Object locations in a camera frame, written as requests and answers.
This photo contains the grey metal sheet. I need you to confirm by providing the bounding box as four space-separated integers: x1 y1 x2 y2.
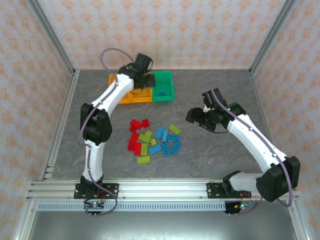
24 211 301 240

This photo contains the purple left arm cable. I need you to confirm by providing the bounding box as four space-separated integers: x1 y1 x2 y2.
78 47 138 218

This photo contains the aluminium side rail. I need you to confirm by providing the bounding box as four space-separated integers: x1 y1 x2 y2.
249 71 279 159
39 69 81 182

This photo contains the aluminium frame post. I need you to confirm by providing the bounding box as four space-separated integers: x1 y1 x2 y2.
26 0 77 76
249 0 300 76

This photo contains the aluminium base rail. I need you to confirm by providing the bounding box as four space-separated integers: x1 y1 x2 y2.
26 178 301 201

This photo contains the green plastic bin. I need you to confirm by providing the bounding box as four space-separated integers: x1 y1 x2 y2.
150 70 175 103

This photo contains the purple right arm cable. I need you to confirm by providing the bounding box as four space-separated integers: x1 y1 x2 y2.
211 88 296 216

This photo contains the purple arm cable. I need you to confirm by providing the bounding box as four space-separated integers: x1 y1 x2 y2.
211 88 296 216
78 47 138 218

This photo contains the grey slotted cable duct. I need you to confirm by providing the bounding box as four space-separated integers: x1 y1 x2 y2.
36 202 228 212

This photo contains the small circuit board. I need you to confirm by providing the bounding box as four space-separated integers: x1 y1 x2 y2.
83 200 106 211
234 201 255 211

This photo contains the orange plastic bin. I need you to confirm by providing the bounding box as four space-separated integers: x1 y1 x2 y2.
129 86 154 104
108 73 132 105

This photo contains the aluminium frame leg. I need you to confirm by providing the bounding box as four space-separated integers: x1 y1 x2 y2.
286 199 314 240
12 199 39 240

